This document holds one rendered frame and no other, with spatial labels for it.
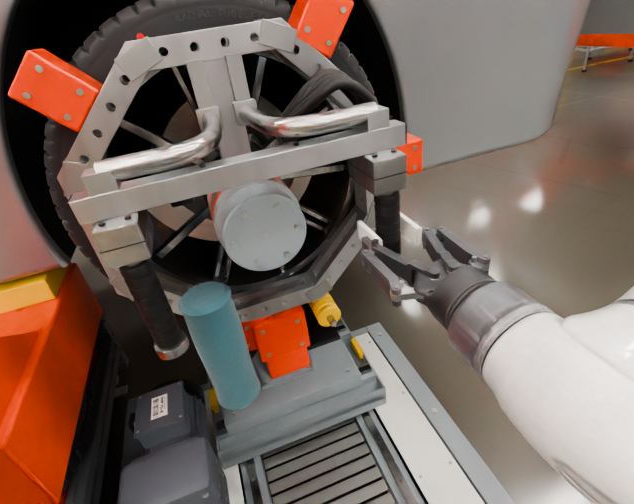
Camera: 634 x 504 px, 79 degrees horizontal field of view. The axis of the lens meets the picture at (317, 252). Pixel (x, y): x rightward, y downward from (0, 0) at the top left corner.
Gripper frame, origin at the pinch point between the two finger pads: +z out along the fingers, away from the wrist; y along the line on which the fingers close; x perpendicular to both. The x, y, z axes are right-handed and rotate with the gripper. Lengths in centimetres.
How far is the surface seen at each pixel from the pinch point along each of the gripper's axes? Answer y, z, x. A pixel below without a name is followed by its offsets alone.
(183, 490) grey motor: -43, 1, -43
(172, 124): -27, 46, 13
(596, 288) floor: 116, 41, -83
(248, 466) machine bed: -35, 21, -75
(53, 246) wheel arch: -56, 36, -4
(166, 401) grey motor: -46, 21, -40
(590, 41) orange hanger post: 345, 253, -28
